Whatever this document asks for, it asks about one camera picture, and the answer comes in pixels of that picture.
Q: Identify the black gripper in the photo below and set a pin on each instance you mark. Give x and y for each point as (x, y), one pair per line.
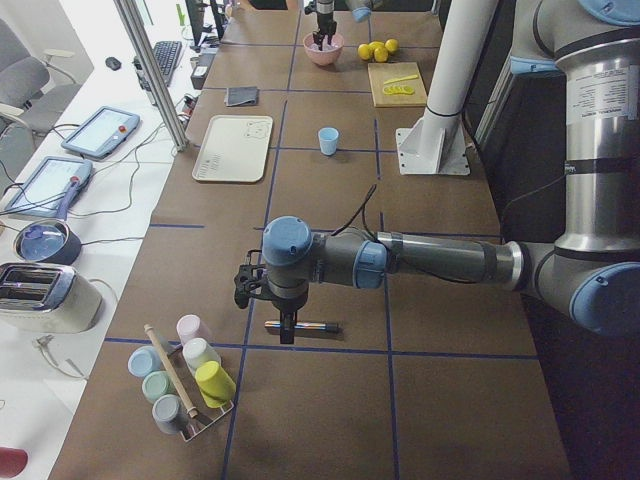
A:
(325, 22)
(287, 304)

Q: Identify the light blue plastic cup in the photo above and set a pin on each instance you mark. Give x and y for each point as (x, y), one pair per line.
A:
(328, 138)

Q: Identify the pink bowl of ice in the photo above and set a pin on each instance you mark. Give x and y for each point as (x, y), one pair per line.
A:
(327, 55)

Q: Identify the white cup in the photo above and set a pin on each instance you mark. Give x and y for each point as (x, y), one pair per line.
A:
(196, 352)

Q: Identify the yellow cup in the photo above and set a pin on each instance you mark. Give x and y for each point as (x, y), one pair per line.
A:
(216, 386)

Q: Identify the pink cup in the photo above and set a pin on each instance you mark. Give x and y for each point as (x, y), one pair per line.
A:
(191, 326)

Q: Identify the green cup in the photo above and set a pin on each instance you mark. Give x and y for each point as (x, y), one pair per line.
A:
(157, 384)

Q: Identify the light blue racked cup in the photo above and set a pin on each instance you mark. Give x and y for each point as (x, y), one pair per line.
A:
(144, 361)

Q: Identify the grey cup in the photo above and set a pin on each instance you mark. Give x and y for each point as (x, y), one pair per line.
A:
(170, 415)

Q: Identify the iridescent metal muddler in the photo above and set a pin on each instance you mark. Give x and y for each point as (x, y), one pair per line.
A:
(306, 326)

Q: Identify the yellow lemon far left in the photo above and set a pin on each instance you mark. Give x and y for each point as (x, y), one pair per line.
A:
(364, 52)

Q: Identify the yellow lemon front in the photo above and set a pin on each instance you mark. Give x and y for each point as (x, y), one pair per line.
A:
(380, 55)

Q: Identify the yellow lemon right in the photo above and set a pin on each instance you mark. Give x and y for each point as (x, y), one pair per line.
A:
(392, 46)

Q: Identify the wooden cutting board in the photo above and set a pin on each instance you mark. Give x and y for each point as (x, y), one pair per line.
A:
(378, 72)

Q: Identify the yellow plastic knife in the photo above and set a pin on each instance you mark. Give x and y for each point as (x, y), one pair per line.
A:
(400, 79)

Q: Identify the lemon slices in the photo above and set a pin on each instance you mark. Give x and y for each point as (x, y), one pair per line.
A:
(398, 90)

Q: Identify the grey folded cloth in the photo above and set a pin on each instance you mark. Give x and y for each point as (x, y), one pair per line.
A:
(241, 96)

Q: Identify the black box with label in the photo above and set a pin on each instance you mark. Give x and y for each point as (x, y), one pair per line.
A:
(201, 67)

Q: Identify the wooden stick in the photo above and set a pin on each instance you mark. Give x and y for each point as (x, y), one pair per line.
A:
(190, 407)

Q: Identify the cream bear tray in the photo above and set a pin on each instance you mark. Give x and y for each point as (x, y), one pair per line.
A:
(234, 149)

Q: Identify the black keyboard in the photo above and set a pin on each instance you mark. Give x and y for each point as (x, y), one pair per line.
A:
(167, 54)

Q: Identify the black computer mouse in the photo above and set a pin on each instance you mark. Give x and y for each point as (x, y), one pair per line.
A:
(113, 63)

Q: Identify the far teach pendant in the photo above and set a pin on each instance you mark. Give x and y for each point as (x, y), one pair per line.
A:
(102, 133)

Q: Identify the teach pendant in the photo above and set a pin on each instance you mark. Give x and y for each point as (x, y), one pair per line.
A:
(51, 188)
(102, 133)

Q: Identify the blue saucepan with lid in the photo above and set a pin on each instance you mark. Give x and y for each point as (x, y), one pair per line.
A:
(52, 240)

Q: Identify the cream toaster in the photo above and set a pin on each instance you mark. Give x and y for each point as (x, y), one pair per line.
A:
(47, 298)

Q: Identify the near teach pendant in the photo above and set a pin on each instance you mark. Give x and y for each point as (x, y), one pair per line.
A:
(51, 188)

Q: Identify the grey office chair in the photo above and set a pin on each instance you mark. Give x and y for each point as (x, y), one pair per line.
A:
(23, 77)

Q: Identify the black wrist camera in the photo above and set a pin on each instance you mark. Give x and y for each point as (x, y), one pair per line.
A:
(251, 281)

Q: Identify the white wire cup rack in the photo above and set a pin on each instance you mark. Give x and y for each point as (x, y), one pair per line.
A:
(205, 420)

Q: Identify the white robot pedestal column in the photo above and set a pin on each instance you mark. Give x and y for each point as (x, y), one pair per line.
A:
(435, 145)

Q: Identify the aluminium frame post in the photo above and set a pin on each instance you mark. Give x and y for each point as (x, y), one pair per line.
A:
(135, 29)

